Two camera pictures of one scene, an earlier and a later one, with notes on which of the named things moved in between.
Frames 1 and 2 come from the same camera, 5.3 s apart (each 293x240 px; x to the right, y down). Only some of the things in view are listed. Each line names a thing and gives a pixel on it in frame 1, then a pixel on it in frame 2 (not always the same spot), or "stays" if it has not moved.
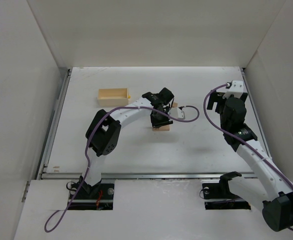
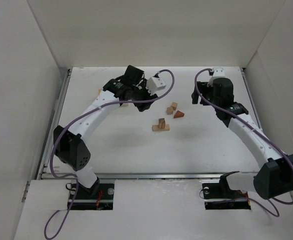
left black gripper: x=161 y=122 → x=141 y=100
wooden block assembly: x=164 y=128 stays
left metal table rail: x=44 y=168 stays
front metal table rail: x=145 y=176 stays
